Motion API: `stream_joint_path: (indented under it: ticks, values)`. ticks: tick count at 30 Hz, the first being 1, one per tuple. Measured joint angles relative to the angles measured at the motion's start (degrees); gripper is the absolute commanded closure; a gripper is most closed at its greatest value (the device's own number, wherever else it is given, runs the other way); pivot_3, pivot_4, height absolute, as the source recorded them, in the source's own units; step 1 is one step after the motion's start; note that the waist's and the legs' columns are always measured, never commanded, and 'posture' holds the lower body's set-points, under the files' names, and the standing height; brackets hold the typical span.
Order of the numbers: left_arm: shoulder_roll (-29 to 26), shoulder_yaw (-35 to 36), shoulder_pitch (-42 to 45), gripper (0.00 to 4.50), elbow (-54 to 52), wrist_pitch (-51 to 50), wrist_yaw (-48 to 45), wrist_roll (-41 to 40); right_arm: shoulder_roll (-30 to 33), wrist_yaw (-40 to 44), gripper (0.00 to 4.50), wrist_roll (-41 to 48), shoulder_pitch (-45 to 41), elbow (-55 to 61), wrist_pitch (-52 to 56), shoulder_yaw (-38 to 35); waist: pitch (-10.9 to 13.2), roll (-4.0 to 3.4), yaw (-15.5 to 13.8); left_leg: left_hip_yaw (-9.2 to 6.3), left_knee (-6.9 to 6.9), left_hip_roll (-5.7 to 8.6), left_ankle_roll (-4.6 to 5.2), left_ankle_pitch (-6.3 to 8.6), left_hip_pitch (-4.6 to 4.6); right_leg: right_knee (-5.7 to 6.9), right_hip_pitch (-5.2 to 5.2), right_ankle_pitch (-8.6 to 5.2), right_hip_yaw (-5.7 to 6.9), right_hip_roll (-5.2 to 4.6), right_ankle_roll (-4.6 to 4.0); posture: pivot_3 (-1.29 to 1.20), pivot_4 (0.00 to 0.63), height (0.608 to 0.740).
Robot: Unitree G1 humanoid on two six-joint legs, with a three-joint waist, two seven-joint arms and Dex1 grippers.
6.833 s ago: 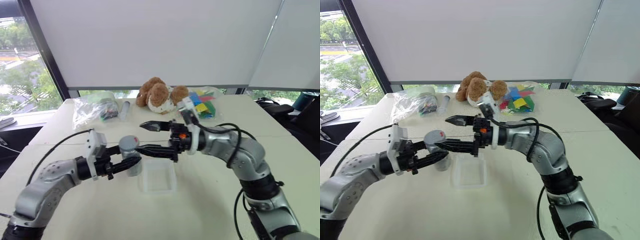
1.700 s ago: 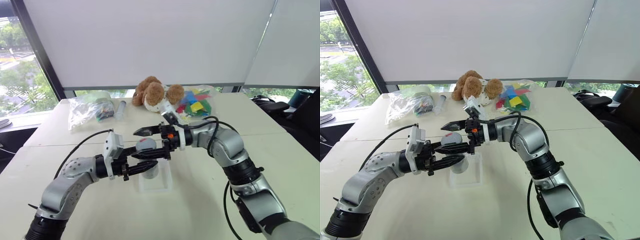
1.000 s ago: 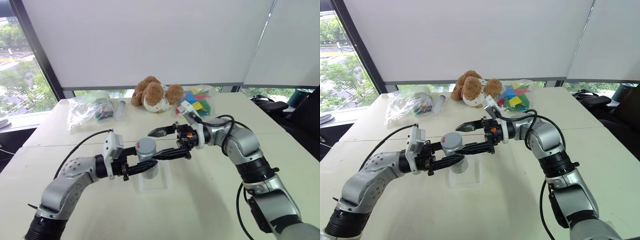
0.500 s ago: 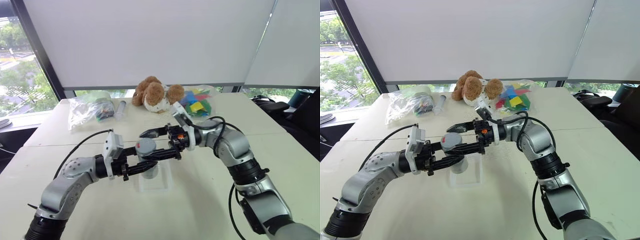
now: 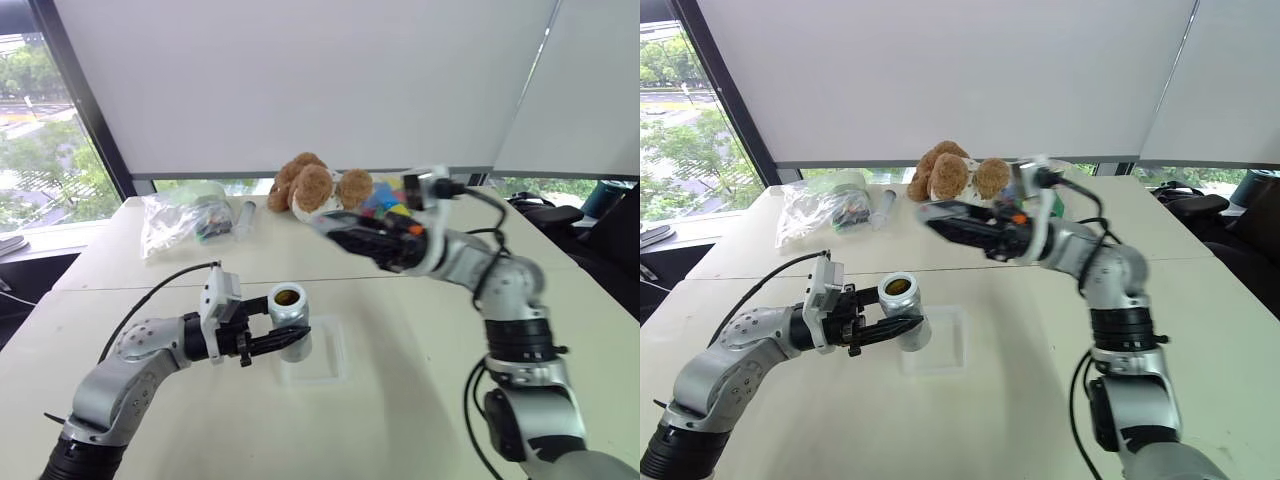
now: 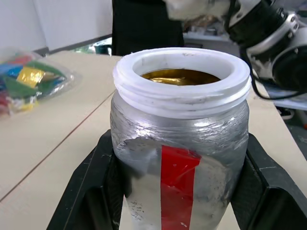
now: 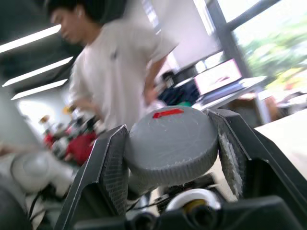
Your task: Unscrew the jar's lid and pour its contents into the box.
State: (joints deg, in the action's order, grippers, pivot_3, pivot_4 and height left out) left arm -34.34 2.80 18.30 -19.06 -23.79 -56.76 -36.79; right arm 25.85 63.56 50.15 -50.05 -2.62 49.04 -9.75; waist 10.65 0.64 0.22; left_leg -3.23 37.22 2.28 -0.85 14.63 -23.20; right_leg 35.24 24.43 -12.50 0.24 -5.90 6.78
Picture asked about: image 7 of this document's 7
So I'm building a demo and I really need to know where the red bag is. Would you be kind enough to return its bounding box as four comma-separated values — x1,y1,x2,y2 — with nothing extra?
66,133,97,166

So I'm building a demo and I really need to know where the dark window frame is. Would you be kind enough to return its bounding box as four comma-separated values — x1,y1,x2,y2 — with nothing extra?
205,0,307,125

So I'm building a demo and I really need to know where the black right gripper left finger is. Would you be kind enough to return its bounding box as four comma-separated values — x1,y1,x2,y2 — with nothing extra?
54,124,130,230

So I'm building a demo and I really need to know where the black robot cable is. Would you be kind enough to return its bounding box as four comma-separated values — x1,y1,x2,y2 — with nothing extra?
28,188,70,220

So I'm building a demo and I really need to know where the white round jar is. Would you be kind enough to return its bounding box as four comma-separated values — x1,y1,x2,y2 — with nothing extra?
166,188,222,212

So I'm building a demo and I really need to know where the long ceiling light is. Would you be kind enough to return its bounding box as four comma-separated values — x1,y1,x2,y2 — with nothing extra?
11,79,69,101
1,56,74,88
0,23,62,54

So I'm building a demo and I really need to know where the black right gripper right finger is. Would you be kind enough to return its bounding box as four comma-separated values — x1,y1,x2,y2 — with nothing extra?
206,107,307,223

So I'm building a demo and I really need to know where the person in white t-shirt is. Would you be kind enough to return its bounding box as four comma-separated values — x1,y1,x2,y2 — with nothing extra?
47,0,180,131

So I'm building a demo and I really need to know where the white desk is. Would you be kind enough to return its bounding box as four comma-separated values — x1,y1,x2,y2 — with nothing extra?
191,76,268,125

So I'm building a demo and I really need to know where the grey ribbed jar lid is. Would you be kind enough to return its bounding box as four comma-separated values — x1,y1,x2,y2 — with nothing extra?
124,105,219,190

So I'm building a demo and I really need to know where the computer monitor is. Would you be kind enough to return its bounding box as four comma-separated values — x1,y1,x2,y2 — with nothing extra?
193,58,243,97

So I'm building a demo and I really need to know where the seated person in dark clothes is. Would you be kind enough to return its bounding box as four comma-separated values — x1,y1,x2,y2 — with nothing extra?
157,71,201,106

